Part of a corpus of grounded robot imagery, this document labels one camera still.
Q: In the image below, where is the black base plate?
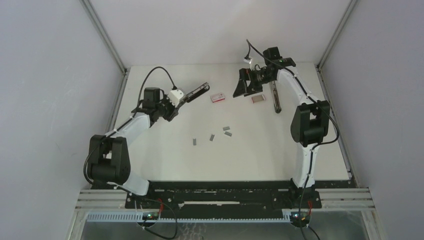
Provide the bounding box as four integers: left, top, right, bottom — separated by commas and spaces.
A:
91, 179, 357, 220

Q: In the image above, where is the white cable duct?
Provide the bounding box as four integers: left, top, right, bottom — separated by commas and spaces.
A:
86, 211, 291, 223

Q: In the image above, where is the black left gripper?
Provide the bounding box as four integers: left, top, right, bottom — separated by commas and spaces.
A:
155, 94, 181, 122

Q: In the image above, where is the red white staple box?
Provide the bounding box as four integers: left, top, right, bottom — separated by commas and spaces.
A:
210, 93, 226, 103

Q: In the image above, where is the aluminium frame rail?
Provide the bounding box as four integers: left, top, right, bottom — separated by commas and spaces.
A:
80, 0, 127, 131

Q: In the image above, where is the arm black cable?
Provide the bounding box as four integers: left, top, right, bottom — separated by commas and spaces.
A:
245, 39, 340, 240
82, 66, 180, 239

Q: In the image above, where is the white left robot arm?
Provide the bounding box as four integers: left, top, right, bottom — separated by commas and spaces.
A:
83, 87, 185, 209

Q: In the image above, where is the black stapler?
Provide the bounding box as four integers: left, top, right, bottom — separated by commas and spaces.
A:
177, 82, 210, 108

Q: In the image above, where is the staple box tray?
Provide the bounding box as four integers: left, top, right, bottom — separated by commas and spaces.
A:
251, 94, 266, 104

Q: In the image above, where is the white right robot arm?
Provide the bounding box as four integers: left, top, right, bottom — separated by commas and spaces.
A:
232, 47, 330, 208

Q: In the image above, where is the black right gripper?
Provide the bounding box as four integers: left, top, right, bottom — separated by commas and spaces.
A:
234, 68, 276, 98

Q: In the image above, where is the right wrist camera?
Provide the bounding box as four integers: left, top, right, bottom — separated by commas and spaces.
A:
243, 56, 253, 65

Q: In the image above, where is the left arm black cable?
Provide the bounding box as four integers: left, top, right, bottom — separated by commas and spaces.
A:
82, 66, 180, 239

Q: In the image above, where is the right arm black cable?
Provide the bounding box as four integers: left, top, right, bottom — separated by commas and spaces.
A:
245, 39, 340, 240

